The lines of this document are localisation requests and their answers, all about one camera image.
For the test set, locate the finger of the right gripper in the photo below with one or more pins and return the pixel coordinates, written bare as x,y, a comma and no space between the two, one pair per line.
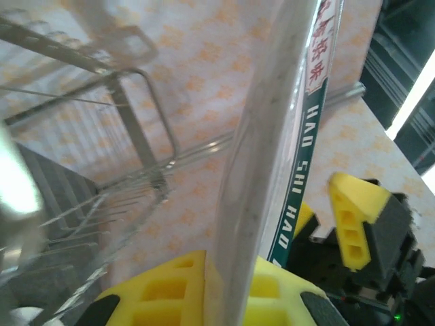
357,210
305,217

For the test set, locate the green rimmed white plate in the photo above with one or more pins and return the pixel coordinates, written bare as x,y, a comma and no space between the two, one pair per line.
272,102

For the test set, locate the stainless steel dish rack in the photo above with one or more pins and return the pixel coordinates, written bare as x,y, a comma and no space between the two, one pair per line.
136,125

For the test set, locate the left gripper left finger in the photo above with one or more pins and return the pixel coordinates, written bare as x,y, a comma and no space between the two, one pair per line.
163,295

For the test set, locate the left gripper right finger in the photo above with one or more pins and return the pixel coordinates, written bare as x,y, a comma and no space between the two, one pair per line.
282,299

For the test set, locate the bright ceiling light strip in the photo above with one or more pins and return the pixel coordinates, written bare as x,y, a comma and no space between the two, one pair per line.
413,98

